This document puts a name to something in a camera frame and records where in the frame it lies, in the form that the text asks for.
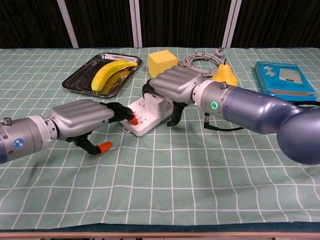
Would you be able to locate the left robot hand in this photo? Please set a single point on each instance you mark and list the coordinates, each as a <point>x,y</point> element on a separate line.
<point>80,117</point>

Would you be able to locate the blue cardboard box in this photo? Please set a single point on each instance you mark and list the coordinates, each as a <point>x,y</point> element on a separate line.
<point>282,80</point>

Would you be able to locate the yellow banana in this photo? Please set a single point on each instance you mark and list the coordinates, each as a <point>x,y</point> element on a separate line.
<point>107,73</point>

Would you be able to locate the white power strip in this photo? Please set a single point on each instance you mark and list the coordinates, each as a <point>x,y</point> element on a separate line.
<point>147,120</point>

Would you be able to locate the white plug adapter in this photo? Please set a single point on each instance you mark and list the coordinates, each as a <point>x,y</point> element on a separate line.
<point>156,105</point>

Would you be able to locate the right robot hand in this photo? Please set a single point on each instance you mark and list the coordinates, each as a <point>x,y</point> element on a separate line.
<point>175,85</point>

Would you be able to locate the white frame post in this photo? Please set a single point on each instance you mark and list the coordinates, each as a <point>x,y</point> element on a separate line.
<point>136,22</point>
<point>231,22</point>
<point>67,22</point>

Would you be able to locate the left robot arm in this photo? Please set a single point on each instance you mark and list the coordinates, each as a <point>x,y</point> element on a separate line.
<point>22,140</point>

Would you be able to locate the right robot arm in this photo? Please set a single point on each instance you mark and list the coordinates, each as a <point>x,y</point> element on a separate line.
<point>262,110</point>

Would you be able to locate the yellow foam cube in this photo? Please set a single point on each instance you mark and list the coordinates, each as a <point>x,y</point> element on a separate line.
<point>160,62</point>

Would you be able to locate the green checked tablecloth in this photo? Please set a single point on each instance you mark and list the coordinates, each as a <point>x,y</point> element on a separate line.
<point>160,180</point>

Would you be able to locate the black metal tray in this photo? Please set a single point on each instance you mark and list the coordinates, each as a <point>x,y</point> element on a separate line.
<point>80,80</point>

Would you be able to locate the yellow pear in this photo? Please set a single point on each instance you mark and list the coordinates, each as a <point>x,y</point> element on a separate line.
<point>226,75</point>

